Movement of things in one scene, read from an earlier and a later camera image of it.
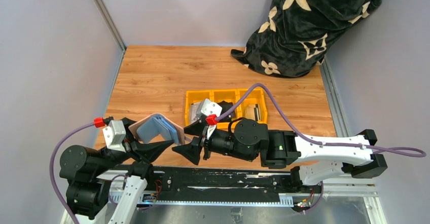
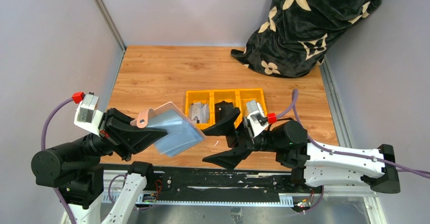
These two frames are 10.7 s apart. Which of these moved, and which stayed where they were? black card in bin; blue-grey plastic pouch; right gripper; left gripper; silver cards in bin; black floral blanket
Moved: blue-grey plastic pouch; right gripper; left gripper
Stayed: black floral blanket; silver cards in bin; black card in bin
